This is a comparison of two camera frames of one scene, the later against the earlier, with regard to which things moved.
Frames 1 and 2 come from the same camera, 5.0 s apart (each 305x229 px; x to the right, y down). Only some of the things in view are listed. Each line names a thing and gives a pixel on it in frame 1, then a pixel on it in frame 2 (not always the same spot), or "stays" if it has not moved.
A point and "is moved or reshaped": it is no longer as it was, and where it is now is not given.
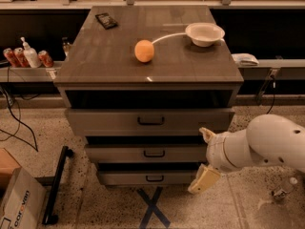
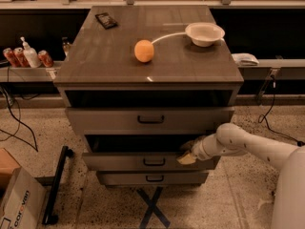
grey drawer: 145,153 is moved or reshaped
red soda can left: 10,57 stays
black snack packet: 107,21 stays
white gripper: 217,152 -> 198,150
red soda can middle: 22,57 stays
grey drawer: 150,121 stays
